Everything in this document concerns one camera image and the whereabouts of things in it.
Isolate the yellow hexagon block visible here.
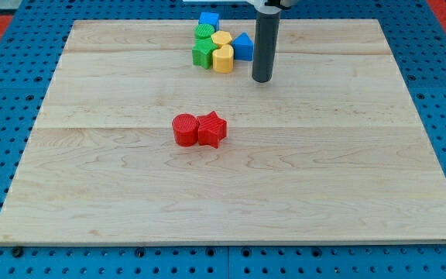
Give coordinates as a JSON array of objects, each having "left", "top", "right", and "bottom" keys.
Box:
[{"left": 211, "top": 30, "right": 233, "bottom": 48}]

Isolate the red star block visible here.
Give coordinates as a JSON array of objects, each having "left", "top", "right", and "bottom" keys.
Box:
[{"left": 197, "top": 111, "right": 227, "bottom": 148}]

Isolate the green cylinder block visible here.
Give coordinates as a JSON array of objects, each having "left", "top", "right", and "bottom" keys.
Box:
[{"left": 194, "top": 23, "right": 215, "bottom": 40}]

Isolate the red cylinder block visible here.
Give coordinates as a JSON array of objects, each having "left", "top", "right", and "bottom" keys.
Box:
[{"left": 172, "top": 113, "right": 199, "bottom": 146}]

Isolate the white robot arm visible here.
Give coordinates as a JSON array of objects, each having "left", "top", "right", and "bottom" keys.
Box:
[{"left": 245, "top": 0, "right": 300, "bottom": 15}]

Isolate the wooden board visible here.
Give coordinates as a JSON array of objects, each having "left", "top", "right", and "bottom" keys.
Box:
[{"left": 0, "top": 19, "right": 446, "bottom": 246}]

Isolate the blue triangle block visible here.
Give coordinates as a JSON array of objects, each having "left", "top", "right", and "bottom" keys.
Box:
[{"left": 232, "top": 33, "right": 254, "bottom": 61}]

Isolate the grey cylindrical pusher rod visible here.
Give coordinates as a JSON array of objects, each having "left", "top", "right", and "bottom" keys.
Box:
[{"left": 252, "top": 12, "right": 280, "bottom": 83}]

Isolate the green star block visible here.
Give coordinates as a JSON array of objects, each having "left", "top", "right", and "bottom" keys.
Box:
[{"left": 192, "top": 38, "right": 218, "bottom": 69}]

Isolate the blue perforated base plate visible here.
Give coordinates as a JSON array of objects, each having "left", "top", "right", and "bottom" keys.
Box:
[{"left": 0, "top": 1, "right": 446, "bottom": 278}]

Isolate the blue cube block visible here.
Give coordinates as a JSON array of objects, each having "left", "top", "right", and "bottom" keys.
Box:
[{"left": 198, "top": 12, "right": 220, "bottom": 31}]

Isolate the yellow heart block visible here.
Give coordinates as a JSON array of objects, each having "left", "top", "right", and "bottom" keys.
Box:
[{"left": 212, "top": 44, "right": 234, "bottom": 74}]

